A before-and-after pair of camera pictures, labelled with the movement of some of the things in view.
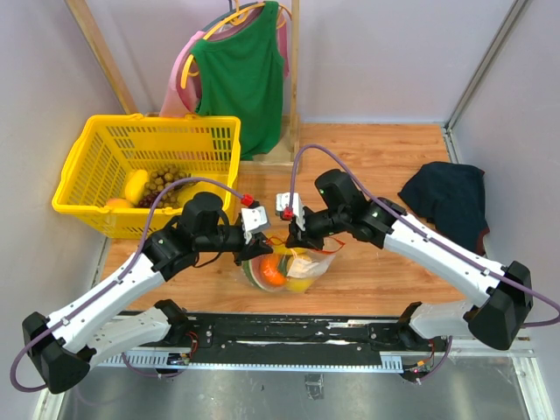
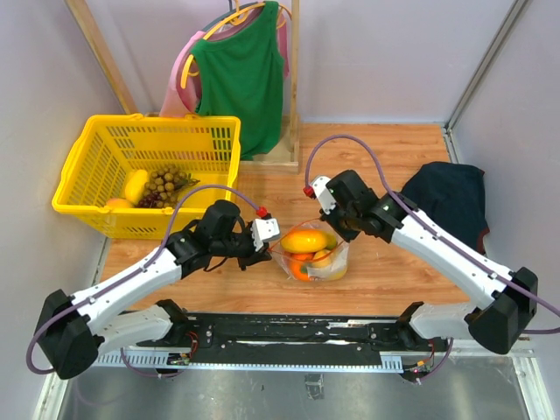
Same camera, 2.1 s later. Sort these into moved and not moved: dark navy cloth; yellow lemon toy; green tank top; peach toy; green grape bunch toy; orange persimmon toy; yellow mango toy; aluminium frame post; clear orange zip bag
Moved: yellow lemon toy; clear orange zip bag; orange persimmon toy
Not moved: aluminium frame post; dark navy cloth; peach toy; green grape bunch toy; yellow mango toy; green tank top
